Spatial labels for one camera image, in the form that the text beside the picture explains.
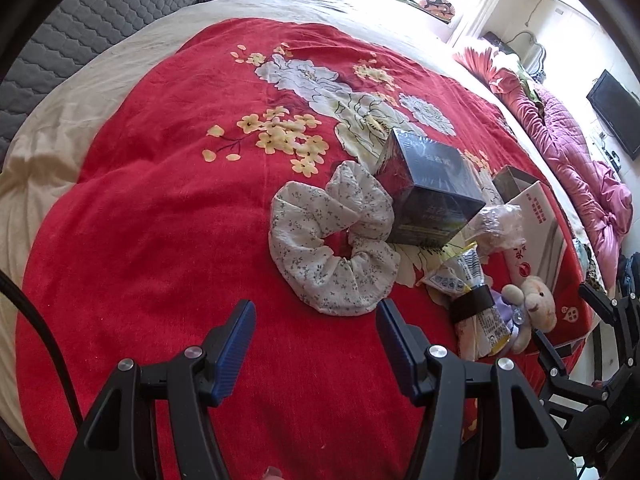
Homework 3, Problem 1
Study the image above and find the packaged snack with black band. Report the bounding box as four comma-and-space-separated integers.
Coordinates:
423, 243, 512, 361

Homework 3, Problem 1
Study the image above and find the white floral scrunchie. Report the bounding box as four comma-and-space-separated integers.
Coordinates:
268, 160, 400, 316

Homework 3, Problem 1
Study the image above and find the small teddy bear keychain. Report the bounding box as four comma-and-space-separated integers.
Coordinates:
491, 275, 556, 356

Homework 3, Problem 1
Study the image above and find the crumpled clear plastic bag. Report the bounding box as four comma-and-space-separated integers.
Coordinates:
462, 205, 526, 256

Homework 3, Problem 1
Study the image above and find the pile of dark clothes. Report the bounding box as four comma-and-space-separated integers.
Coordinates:
616, 252, 640, 297

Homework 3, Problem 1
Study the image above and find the dark cube box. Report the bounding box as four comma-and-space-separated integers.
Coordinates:
374, 128, 486, 248

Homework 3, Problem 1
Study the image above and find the red and white box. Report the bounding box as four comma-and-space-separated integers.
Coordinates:
502, 179, 594, 348

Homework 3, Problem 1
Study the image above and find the red floral blanket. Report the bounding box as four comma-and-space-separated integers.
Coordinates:
14, 16, 597, 480

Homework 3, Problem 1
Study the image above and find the pink quilted duvet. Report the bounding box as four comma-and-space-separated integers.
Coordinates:
454, 46, 636, 291

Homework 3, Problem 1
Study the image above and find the beige bed sheet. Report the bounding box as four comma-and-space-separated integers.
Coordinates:
0, 0, 501, 456

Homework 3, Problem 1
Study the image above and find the colourful cushion on windowsill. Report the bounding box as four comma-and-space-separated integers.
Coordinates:
419, 0, 456, 24

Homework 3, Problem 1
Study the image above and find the grey quilted headboard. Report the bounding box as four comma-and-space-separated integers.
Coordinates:
1, 0, 196, 155

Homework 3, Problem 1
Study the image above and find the black cable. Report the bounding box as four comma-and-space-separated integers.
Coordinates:
0, 268, 87, 434

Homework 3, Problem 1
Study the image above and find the black wall television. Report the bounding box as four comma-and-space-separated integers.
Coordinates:
587, 70, 640, 159

